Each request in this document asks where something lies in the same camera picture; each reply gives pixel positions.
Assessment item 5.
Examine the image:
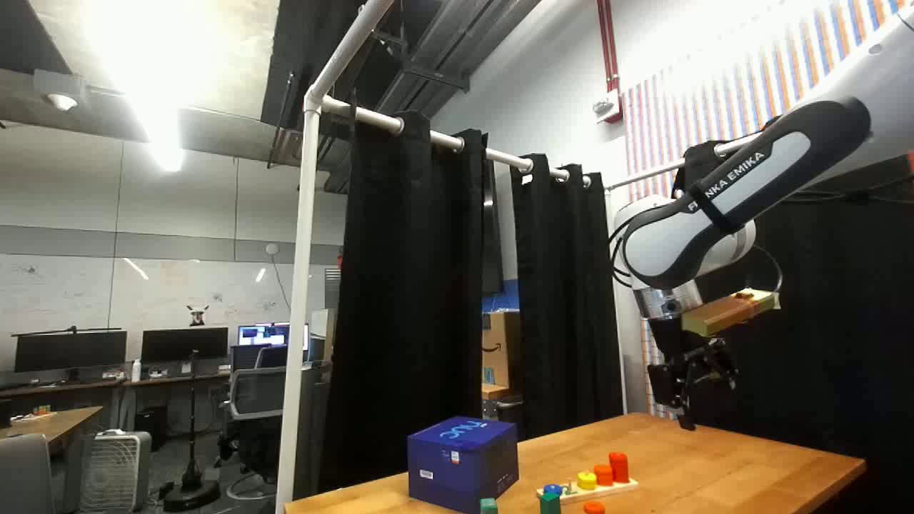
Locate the wrist camera on wooden mount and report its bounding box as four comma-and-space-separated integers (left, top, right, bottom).
683, 287, 779, 337

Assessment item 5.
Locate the black monitor right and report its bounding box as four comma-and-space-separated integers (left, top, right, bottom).
141, 329, 228, 361

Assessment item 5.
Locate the short orange cylinder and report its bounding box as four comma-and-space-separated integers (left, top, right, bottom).
593, 464, 615, 484

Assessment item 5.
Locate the yellow cylinder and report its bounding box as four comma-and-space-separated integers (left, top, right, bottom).
573, 470, 598, 490

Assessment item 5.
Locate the black curtain left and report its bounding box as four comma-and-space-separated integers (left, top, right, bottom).
321, 113, 485, 487

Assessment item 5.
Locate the wooden table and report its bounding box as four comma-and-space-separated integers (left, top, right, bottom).
282, 413, 865, 514

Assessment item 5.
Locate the tall orange cylinder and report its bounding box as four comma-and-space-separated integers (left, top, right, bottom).
609, 450, 630, 481

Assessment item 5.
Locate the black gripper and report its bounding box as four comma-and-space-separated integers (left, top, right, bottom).
648, 320, 736, 430

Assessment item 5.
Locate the black monitor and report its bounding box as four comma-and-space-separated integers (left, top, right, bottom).
141, 329, 228, 361
15, 331, 125, 371

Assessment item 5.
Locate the blue cardboard box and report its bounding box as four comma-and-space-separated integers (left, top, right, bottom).
409, 416, 519, 514

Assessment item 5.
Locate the wooden peg board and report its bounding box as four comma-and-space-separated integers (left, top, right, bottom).
559, 480, 639, 503

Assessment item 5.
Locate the green block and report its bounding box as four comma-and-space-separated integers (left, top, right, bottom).
481, 496, 496, 514
540, 496, 559, 514

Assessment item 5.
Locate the blue cylinder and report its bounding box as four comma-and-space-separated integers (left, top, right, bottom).
540, 481, 562, 503

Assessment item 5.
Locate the grey office chair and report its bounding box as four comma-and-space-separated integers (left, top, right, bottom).
219, 364, 285, 503

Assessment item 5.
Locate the black monitor left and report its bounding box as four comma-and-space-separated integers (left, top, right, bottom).
15, 331, 125, 371

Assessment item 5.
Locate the white box fan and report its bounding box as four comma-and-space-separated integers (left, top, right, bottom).
79, 428, 152, 514

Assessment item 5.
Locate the black curtain right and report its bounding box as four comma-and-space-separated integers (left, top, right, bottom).
510, 153, 622, 437

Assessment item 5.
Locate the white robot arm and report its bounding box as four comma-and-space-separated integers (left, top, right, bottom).
609, 6, 914, 428

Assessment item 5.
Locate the flat orange disc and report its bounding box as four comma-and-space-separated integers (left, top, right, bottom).
582, 503, 606, 514

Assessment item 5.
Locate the black curtain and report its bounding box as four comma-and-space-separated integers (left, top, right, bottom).
510, 153, 622, 437
321, 113, 485, 487

